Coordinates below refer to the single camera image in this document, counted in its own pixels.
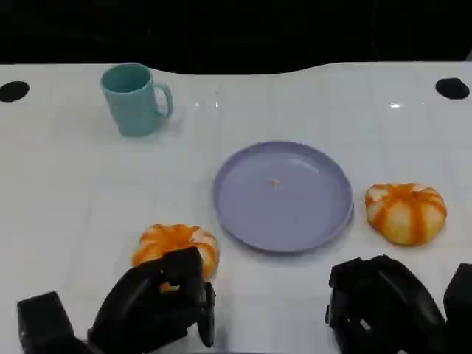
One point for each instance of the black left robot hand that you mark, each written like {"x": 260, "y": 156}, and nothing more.
{"x": 147, "y": 313}

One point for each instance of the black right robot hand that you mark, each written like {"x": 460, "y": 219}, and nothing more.
{"x": 387, "y": 302}

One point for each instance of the orange and white toy bread roll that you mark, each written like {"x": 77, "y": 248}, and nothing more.
{"x": 405, "y": 214}
{"x": 173, "y": 236}

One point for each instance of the lilac plate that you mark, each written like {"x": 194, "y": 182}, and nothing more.
{"x": 258, "y": 217}

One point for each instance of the small orange crumb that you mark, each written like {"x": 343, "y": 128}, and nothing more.
{"x": 275, "y": 182}

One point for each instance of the pale green mug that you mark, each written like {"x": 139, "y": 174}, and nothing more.
{"x": 129, "y": 110}

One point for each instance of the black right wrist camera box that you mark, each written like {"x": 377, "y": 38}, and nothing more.
{"x": 461, "y": 309}

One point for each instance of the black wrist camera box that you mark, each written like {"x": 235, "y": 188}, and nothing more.
{"x": 461, "y": 309}
{"x": 44, "y": 324}

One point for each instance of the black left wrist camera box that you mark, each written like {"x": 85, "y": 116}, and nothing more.
{"x": 44, "y": 324}

